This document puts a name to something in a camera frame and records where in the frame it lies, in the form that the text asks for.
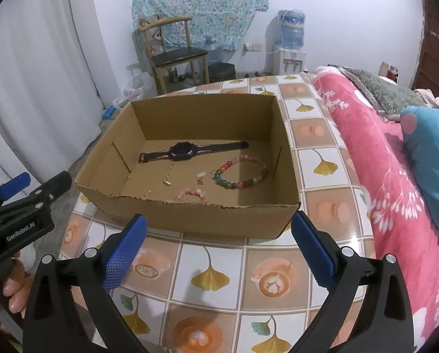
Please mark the person left hand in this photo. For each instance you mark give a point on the person left hand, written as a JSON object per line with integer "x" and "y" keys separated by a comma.
{"x": 16, "y": 287}

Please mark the brown cardboard box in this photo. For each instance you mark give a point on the brown cardboard box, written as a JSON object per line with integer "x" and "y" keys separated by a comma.
{"x": 249, "y": 193}

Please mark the teal floral cloth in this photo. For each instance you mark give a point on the teal floral cloth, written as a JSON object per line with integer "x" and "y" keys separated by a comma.
{"x": 224, "y": 21}

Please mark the patterned tile tablecloth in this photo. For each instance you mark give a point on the patterned tile tablecloth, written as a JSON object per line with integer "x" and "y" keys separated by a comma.
{"x": 205, "y": 293}

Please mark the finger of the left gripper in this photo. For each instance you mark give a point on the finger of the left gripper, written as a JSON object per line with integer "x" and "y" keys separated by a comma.
{"x": 14, "y": 186}
{"x": 43, "y": 196}

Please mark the pink strap smart watch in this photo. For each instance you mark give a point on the pink strap smart watch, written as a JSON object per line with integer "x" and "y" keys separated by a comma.
{"x": 186, "y": 150}

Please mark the teal pillow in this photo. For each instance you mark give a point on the teal pillow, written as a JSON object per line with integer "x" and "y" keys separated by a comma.
{"x": 420, "y": 130}

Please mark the white curtain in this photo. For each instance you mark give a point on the white curtain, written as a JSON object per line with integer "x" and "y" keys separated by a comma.
{"x": 49, "y": 107}

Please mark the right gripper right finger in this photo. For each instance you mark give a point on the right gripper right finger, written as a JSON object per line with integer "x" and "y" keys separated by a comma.
{"x": 384, "y": 322}

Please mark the gold crystal pendant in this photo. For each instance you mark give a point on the gold crystal pendant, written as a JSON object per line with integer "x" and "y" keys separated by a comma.
{"x": 167, "y": 179}

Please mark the pink floral blanket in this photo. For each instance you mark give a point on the pink floral blanket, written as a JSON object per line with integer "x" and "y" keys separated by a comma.
{"x": 399, "y": 217}

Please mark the wooden chair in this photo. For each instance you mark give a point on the wooden chair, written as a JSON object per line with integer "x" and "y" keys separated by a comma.
{"x": 160, "y": 58}

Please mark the white water dispenser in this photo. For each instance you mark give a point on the white water dispenser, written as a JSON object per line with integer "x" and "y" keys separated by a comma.
{"x": 286, "y": 61}

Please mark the blue water jug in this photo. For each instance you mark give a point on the blue water jug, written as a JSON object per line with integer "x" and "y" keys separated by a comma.
{"x": 291, "y": 29}

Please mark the gold butterfly clasp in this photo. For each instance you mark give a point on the gold butterfly clasp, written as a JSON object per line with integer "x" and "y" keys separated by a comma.
{"x": 200, "y": 177}

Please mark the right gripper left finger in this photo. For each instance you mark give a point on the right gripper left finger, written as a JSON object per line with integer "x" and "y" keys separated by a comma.
{"x": 52, "y": 323}

